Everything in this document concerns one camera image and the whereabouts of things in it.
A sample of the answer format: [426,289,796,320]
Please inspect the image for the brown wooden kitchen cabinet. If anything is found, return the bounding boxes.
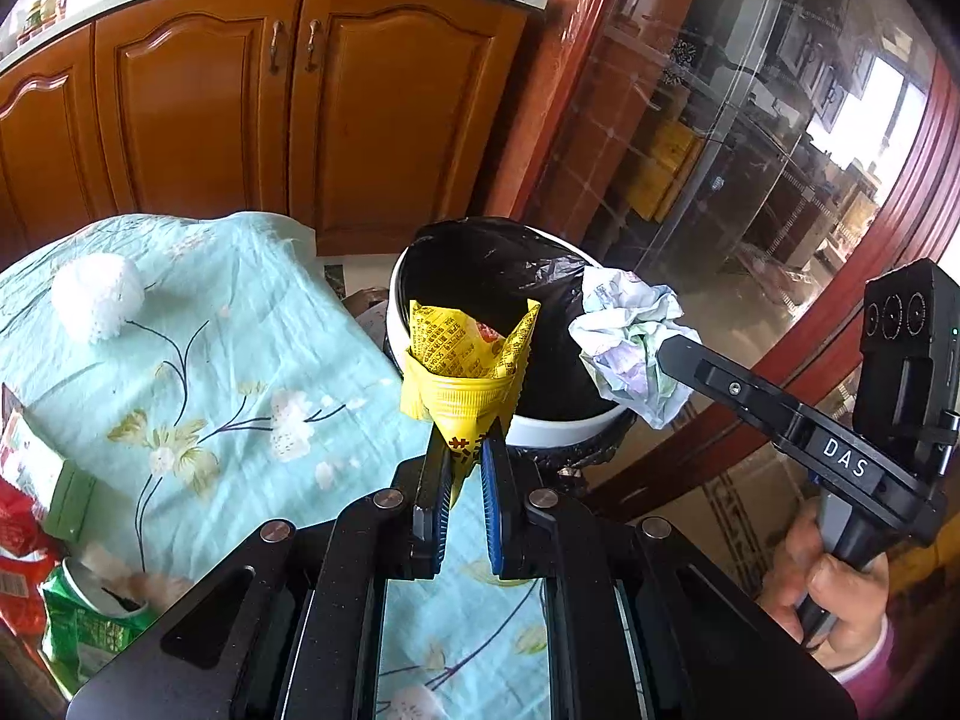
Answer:
[0,0,548,257]

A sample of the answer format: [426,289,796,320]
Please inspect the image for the red snack packet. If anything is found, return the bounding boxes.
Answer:
[0,476,62,640]

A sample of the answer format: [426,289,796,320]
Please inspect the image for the white foam fruit net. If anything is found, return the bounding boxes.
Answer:
[51,253,146,346]

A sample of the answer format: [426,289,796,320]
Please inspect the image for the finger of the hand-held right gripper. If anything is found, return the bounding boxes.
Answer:
[657,334,815,458]

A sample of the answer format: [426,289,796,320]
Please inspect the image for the green milk carton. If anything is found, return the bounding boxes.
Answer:
[0,384,92,545]

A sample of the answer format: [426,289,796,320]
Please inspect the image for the person's right forearm pink sleeve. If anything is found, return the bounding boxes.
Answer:
[825,613,899,715]

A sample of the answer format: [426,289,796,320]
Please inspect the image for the red framed glass door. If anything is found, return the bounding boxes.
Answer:
[517,0,960,515]

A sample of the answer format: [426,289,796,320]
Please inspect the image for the yellow snack packet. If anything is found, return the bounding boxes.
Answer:
[400,298,542,512]

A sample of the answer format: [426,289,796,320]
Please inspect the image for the light blue floral tablecloth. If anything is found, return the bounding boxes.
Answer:
[0,211,552,720]

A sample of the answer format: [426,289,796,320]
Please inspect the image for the yellow wooden box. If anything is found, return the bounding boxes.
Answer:
[626,116,707,224]

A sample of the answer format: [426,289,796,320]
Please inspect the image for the white paper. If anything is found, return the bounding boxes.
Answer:
[568,268,703,430]

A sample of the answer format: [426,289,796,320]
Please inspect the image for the green crumpled snack packet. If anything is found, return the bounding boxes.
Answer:
[41,556,162,695]

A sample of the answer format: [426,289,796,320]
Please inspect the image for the black plastic bin liner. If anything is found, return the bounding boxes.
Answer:
[390,217,638,482]

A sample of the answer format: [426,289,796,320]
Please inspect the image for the white round trash bin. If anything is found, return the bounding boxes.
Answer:
[382,221,640,460]

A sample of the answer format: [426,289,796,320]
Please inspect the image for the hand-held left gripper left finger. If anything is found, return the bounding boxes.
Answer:
[66,435,458,720]

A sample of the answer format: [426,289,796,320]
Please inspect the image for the person's right hand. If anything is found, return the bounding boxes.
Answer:
[757,499,891,672]

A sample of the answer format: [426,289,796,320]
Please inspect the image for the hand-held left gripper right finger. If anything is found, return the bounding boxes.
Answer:
[478,435,857,720]

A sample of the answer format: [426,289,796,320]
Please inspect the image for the small condiment bottles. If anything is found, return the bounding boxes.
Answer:
[13,0,74,46]

